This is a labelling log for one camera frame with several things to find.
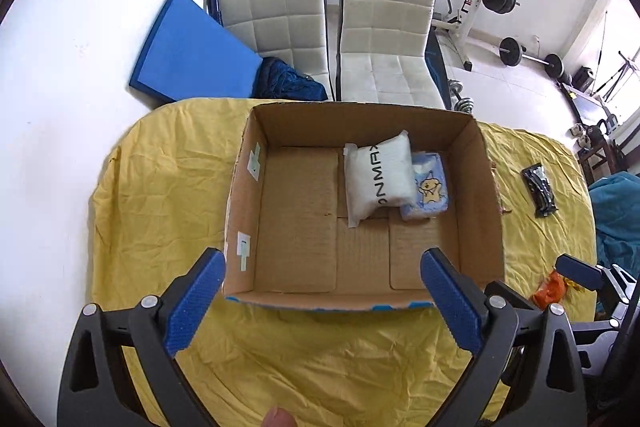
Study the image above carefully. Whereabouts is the white padded chair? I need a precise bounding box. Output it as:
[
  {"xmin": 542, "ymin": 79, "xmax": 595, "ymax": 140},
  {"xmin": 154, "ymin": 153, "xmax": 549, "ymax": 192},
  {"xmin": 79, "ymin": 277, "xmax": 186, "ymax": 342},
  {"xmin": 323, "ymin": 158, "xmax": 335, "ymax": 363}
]
[
  {"xmin": 335, "ymin": 0, "xmax": 447, "ymax": 110},
  {"xmin": 217, "ymin": 0, "xmax": 334, "ymax": 100}
]

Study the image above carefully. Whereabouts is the short barbell with plates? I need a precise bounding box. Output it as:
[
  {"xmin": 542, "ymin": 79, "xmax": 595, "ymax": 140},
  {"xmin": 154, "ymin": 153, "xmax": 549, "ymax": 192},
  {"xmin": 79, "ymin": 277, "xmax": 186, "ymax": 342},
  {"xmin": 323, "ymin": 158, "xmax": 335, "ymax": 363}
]
[{"xmin": 498, "ymin": 36, "xmax": 566, "ymax": 78}]

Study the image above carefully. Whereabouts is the blue star-print snack packet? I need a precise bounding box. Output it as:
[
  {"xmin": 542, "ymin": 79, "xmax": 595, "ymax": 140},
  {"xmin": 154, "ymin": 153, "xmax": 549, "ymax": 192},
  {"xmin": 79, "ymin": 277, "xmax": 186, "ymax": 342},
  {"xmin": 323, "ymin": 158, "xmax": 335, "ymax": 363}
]
[{"xmin": 399, "ymin": 151, "xmax": 449, "ymax": 222}]

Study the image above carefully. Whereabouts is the chrome dumbbell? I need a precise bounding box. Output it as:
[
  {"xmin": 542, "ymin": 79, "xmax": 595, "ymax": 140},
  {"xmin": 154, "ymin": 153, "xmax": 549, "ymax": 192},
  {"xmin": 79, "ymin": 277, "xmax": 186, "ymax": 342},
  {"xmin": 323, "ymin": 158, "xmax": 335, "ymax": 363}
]
[{"xmin": 446, "ymin": 79, "xmax": 476, "ymax": 114}]

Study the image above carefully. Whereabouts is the white weight rack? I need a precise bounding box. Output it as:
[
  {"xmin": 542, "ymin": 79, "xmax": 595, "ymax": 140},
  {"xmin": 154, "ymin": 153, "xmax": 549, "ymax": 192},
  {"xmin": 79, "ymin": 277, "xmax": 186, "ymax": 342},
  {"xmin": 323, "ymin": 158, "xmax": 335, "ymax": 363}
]
[{"xmin": 431, "ymin": 0, "xmax": 502, "ymax": 73}]

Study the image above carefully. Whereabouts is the blue foam mat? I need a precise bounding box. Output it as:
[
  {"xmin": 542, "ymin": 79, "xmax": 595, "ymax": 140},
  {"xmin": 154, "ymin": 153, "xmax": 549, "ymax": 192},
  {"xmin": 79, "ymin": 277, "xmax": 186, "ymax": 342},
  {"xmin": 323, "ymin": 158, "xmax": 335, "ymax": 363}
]
[{"xmin": 128, "ymin": 0, "xmax": 264, "ymax": 103}]

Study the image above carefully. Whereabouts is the dark blue net bag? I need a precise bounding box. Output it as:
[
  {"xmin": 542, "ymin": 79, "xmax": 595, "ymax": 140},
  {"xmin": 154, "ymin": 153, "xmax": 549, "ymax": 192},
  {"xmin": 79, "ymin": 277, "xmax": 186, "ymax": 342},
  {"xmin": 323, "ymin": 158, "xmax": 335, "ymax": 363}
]
[{"xmin": 251, "ymin": 55, "xmax": 329, "ymax": 102}]

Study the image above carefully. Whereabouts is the teal cloth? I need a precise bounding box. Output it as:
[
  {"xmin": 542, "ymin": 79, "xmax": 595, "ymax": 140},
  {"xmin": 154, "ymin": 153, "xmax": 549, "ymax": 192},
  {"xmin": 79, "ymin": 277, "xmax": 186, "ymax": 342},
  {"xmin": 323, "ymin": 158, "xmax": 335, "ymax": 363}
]
[{"xmin": 587, "ymin": 171, "xmax": 640, "ymax": 267}]

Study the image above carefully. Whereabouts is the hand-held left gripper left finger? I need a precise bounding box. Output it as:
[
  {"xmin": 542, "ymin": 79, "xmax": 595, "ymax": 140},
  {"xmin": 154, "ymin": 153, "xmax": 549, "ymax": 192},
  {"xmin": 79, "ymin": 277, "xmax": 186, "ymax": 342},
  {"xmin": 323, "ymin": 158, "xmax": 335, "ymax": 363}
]
[{"xmin": 56, "ymin": 248, "xmax": 227, "ymax": 427}]

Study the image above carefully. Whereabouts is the orange snack packet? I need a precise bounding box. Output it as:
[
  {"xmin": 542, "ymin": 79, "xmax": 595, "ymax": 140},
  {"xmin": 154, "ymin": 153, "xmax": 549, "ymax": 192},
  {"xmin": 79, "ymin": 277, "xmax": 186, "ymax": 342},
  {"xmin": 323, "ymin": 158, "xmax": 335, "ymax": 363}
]
[{"xmin": 530, "ymin": 269, "xmax": 577, "ymax": 308}]

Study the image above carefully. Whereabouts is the black box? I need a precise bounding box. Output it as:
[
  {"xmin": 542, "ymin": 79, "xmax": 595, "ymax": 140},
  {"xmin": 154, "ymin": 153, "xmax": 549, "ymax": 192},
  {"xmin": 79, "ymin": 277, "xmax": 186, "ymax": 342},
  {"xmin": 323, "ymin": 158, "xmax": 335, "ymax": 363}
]
[{"xmin": 572, "ymin": 65, "xmax": 596, "ymax": 94}]

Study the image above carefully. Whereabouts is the cardboard box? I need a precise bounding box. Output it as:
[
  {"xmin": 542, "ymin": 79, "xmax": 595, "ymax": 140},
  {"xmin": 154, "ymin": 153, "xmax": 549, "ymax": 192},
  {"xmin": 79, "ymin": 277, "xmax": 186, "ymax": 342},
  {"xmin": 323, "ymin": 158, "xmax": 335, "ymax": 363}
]
[{"xmin": 220, "ymin": 101, "xmax": 506, "ymax": 312}]

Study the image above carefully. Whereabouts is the yellow tablecloth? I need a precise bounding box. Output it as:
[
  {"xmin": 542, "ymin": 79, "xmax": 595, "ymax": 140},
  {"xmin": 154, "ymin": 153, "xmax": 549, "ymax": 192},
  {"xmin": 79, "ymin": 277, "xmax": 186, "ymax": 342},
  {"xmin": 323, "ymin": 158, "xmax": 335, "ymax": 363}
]
[{"xmin": 85, "ymin": 98, "xmax": 602, "ymax": 427}]

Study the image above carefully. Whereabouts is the white pillow snack packet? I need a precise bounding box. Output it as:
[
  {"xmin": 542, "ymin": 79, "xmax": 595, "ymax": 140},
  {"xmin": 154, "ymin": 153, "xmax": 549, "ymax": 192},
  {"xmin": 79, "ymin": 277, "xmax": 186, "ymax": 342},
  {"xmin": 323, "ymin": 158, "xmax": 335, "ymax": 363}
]
[{"xmin": 343, "ymin": 131, "xmax": 417, "ymax": 229}]

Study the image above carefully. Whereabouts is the person's left hand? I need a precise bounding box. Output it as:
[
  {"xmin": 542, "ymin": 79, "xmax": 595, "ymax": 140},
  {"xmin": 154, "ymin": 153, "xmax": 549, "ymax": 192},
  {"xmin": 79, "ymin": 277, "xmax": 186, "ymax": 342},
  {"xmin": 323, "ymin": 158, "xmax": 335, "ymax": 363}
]
[{"xmin": 263, "ymin": 407, "xmax": 297, "ymax": 427}]

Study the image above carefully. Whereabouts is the black snack packet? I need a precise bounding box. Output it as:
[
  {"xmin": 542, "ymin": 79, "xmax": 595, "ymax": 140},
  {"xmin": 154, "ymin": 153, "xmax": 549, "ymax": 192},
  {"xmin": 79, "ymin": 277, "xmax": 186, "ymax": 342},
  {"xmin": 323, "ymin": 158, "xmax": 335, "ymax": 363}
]
[{"xmin": 520, "ymin": 163, "xmax": 559, "ymax": 219}]

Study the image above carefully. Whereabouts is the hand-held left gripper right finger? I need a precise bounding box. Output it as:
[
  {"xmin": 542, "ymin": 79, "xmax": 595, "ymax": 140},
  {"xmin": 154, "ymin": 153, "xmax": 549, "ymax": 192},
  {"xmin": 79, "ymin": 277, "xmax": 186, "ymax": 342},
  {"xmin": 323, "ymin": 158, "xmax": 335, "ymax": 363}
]
[{"xmin": 420, "ymin": 247, "xmax": 588, "ymax": 427}]

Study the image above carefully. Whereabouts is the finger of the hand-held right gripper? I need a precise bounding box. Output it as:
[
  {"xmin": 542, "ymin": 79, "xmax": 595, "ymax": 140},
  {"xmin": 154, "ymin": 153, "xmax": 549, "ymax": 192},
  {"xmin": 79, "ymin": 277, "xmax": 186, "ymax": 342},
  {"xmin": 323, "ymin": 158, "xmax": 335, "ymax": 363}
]
[{"xmin": 555, "ymin": 254, "xmax": 604, "ymax": 291}]

